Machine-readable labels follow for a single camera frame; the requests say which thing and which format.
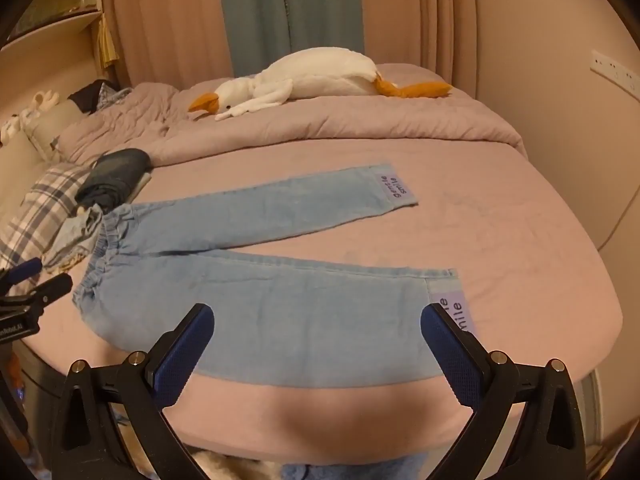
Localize blue patterned cloth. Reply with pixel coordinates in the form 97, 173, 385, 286
96, 82, 134, 111

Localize white goose plush toy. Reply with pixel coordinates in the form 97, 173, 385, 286
187, 46, 453, 122

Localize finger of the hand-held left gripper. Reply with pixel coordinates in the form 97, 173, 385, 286
0, 257, 44, 288
22, 273, 74, 308

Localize folded pale blue pants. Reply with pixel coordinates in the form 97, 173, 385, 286
42, 204, 106, 267

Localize pink curtain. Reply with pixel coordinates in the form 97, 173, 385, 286
360, 0, 478, 78
102, 0, 233, 88

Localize dark clothing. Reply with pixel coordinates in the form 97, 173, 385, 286
67, 79, 118, 113

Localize yellow hanging cloth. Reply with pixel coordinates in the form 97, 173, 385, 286
91, 12, 121, 70

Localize light blue denim pants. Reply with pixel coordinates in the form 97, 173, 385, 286
71, 161, 481, 391

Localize pink quilt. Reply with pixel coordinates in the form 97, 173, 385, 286
55, 62, 528, 168

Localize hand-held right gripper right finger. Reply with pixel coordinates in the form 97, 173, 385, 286
420, 303, 586, 480

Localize blue curtain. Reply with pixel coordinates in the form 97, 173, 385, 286
216, 0, 363, 78

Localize plaid pillow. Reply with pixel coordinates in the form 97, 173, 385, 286
0, 164, 98, 273

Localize folded dark denim jeans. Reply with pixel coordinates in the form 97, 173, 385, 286
75, 148, 153, 211

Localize beige ruffled pillow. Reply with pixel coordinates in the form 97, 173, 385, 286
22, 99, 87, 163

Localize white wall socket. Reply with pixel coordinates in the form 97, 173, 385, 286
590, 50, 640, 92

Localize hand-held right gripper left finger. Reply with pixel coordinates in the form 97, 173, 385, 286
50, 303, 216, 480

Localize white wall shelf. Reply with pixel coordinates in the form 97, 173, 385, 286
0, 7, 108, 56

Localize small white plush toy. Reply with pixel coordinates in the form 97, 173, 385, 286
0, 115, 26, 144
27, 90, 61, 112

